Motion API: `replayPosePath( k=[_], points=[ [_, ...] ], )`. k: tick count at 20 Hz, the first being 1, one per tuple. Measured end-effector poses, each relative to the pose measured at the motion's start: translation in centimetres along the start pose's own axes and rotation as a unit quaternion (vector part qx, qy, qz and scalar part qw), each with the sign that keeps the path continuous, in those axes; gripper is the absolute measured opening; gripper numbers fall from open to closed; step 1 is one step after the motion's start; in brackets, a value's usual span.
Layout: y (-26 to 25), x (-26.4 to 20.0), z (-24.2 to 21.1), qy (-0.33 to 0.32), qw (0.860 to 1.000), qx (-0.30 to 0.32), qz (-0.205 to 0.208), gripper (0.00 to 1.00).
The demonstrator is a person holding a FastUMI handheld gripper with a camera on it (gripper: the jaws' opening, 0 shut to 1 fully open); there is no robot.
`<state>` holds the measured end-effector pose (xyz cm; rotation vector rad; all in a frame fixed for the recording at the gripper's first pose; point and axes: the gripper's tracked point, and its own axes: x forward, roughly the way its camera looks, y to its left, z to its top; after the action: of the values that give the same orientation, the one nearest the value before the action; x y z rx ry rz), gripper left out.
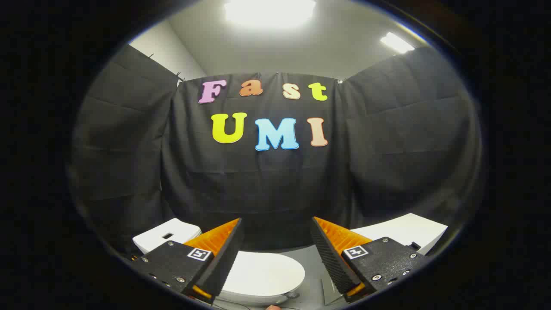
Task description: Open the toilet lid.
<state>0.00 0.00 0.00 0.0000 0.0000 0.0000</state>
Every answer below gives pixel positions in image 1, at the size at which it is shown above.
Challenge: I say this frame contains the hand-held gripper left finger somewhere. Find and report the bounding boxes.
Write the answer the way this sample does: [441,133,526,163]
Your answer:
[131,217,245,305]

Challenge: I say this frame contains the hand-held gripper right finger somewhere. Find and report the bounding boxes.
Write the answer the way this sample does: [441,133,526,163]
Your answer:
[310,217,429,303]

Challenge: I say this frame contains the white toilet lid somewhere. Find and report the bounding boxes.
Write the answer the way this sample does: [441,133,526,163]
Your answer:
[217,251,306,296]

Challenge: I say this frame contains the white drawer cabinet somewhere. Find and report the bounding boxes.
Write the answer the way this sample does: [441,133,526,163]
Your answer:
[321,213,448,305]

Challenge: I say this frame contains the black backdrop cloth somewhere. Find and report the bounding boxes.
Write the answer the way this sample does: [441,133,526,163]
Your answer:
[67,43,485,254]

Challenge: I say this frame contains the small ceiling light panel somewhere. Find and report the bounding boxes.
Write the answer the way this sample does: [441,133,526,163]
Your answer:
[380,32,415,54]

